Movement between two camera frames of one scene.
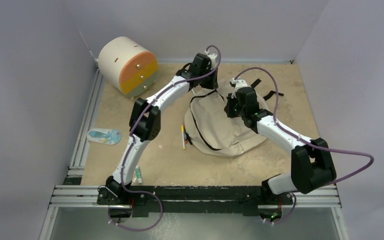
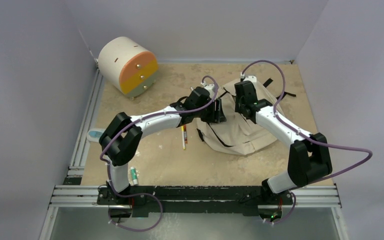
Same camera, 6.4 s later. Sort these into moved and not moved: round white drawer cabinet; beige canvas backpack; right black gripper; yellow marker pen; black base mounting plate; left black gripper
Moved: right black gripper; beige canvas backpack; left black gripper
Not moved: yellow marker pen; black base mounting plate; round white drawer cabinet
